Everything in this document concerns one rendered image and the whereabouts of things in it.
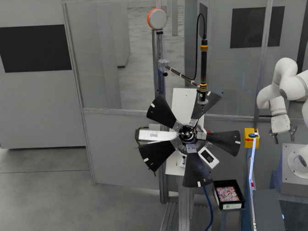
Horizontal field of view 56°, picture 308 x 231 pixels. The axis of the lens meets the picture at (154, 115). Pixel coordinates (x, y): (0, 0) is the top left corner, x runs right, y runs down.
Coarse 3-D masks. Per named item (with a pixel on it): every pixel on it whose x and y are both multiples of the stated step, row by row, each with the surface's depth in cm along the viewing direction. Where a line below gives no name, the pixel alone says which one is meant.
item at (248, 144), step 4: (244, 128) 230; (248, 128) 229; (252, 128) 229; (244, 132) 228; (248, 132) 223; (252, 132) 223; (244, 136) 226; (248, 136) 218; (244, 140) 224; (256, 140) 216; (244, 144) 222; (248, 144) 219; (252, 144) 218; (256, 144) 217
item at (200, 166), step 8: (192, 160) 195; (200, 160) 199; (192, 168) 193; (200, 168) 196; (184, 176) 190; (192, 176) 191; (200, 176) 193; (208, 176) 196; (184, 184) 188; (192, 184) 190; (200, 184) 192; (208, 184) 194
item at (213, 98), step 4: (208, 92) 207; (212, 92) 205; (196, 96) 214; (208, 96) 205; (212, 96) 203; (216, 96) 201; (220, 96) 200; (196, 100) 212; (208, 100) 203; (212, 100) 201; (216, 100) 199; (196, 104) 210; (200, 104) 206; (204, 104) 203; (208, 104) 201; (212, 104) 199; (196, 108) 208; (200, 108) 204; (204, 108) 201; (208, 108) 199; (192, 112) 209; (196, 112) 205; (200, 112) 201; (204, 112) 199; (192, 116) 206; (196, 116) 202; (200, 116) 199
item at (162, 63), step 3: (159, 60) 238; (162, 60) 237; (165, 60) 237; (159, 63) 235; (162, 63) 231; (165, 63) 232; (168, 63) 233; (159, 66) 236; (162, 66) 232; (159, 69) 237; (162, 69) 233; (165, 69) 234; (168, 69) 235
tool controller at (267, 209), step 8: (256, 192) 140; (264, 192) 138; (272, 192) 136; (256, 200) 135; (264, 200) 134; (272, 200) 132; (256, 208) 131; (264, 208) 129; (272, 208) 128; (280, 208) 128; (256, 216) 127; (264, 216) 125; (272, 216) 124; (280, 216) 123; (256, 224) 123; (264, 224) 122; (272, 224) 120; (280, 224) 119
